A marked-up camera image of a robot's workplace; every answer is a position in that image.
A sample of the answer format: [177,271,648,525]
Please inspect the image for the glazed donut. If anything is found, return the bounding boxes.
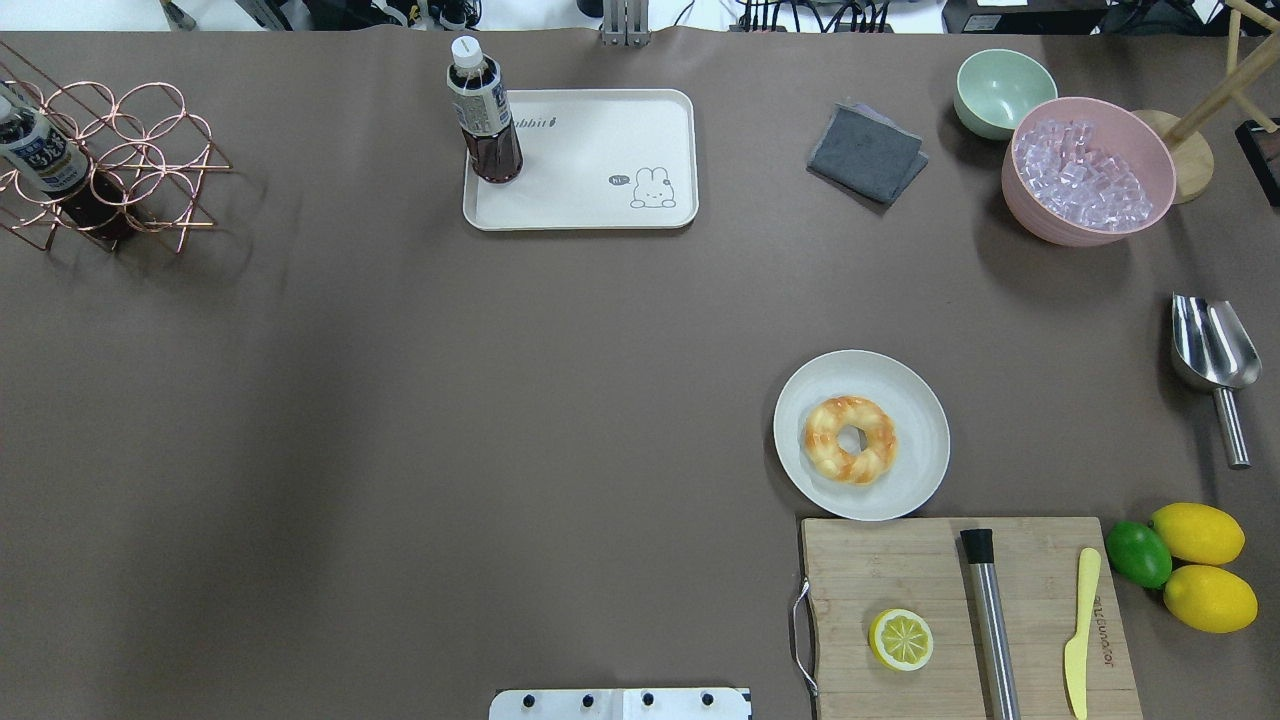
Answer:
[803,395,899,486]

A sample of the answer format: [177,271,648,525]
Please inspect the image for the white round plate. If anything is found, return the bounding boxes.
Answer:
[773,350,950,521]

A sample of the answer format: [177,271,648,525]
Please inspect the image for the cream rabbit serving tray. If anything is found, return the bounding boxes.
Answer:
[462,88,700,232]

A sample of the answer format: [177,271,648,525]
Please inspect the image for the brown tea bottle on tray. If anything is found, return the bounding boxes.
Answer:
[445,35,524,184]

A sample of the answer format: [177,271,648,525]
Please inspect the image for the bamboo cutting board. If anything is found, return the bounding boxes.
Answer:
[801,518,1103,719]

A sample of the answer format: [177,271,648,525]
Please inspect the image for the folded grey cloth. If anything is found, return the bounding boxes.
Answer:
[806,102,929,205]

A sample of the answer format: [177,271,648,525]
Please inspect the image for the grey metal clamp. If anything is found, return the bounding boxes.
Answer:
[599,0,652,47]

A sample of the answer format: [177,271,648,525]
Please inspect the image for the lemon half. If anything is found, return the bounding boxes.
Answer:
[868,609,934,673]

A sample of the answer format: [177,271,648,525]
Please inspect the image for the steel muddler black tip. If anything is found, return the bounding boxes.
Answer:
[959,528,1021,719]

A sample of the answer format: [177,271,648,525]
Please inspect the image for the small green bowl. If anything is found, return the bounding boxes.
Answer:
[954,47,1059,141]

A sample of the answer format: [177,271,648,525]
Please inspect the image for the clear ice cubes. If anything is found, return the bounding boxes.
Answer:
[1012,118,1155,231]

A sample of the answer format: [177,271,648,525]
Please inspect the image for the pink bowl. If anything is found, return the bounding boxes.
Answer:
[1001,97,1178,247]

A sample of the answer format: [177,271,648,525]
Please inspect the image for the yellow plastic knife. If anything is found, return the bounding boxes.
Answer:
[1062,547,1101,719]

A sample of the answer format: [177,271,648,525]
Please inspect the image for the green lime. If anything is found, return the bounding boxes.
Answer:
[1103,521,1172,589]

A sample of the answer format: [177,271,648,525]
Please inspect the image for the steel ice scoop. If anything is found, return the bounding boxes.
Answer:
[1171,293,1262,470]

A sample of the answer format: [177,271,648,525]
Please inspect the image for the upper yellow lemon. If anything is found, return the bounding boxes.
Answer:
[1149,502,1245,566]

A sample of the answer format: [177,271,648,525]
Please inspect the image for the yellow lemon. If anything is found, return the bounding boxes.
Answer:
[1164,565,1260,634]
[1149,502,1245,566]

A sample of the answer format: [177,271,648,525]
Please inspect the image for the wooden stand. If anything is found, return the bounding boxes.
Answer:
[1135,1,1279,204]

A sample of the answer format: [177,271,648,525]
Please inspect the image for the lower yellow lemon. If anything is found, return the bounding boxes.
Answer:
[1164,565,1260,634]

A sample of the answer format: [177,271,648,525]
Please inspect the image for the tea bottle in rack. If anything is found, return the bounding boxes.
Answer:
[1,86,136,249]

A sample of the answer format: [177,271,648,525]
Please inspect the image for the dark framed board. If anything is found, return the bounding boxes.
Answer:
[1235,120,1280,208]

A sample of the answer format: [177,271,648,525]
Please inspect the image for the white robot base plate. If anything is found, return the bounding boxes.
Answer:
[488,687,753,719]

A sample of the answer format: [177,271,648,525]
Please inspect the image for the copper wire bottle rack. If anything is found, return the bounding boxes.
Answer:
[3,44,234,255]

